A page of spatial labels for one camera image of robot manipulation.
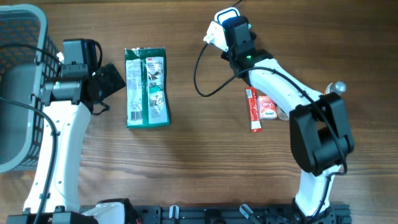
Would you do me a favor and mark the green sponge pack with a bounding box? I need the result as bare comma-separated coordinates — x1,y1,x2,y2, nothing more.
124,47,170,129

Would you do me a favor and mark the red toothpaste box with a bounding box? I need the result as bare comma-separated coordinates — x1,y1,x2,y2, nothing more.
245,86,262,133

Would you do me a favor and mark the sponge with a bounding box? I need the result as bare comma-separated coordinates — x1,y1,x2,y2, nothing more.
257,96,277,119

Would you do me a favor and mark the yellow dish soap bottle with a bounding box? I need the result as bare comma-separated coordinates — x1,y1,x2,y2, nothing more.
324,81,346,95

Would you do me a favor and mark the green lid jar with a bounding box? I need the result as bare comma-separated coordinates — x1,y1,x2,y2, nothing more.
276,105,289,121

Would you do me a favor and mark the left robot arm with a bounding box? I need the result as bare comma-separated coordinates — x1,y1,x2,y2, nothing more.
1,39,129,223

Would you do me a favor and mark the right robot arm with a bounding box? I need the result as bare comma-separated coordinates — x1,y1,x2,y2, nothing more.
215,16,354,223

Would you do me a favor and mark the white barcode scanner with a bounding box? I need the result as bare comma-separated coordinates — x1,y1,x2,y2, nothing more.
209,7,251,30

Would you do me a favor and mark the grey plastic mesh basket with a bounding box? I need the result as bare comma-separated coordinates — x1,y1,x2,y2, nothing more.
1,4,60,173

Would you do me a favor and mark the right camera cable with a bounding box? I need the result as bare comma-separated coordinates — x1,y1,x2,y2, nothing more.
193,42,348,223

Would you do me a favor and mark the camera cable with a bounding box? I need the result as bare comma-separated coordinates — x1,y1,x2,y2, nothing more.
0,42,63,224
193,42,348,223

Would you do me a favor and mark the left camera cable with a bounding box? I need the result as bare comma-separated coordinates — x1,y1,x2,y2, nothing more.
0,42,63,224

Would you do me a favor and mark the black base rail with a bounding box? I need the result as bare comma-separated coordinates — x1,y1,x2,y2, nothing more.
6,198,353,224

